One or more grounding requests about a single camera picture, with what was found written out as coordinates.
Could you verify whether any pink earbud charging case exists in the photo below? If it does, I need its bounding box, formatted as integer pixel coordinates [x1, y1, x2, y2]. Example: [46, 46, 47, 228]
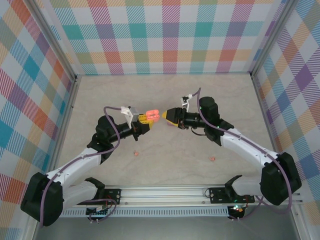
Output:
[145, 109, 161, 124]

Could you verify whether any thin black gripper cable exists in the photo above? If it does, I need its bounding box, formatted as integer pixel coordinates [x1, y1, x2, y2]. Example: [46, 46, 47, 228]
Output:
[189, 126, 206, 137]

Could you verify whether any aluminium table side rail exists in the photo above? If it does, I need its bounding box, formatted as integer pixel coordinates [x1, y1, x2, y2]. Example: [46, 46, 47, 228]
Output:
[250, 73, 317, 240]
[46, 74, 82, 177]

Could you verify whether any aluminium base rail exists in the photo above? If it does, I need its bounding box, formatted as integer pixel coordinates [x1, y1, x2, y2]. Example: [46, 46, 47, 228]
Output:
[72, 184, 302, 208]

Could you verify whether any white slotted cable duct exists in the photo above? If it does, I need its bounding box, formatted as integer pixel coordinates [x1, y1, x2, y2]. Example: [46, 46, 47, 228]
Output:
[59, 206, 231, 218]

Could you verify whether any aluminium corner post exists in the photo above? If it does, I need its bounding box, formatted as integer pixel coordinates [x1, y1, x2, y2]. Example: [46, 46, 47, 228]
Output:
[27, 0, 79, 82]
[249, 0, 300, 77]

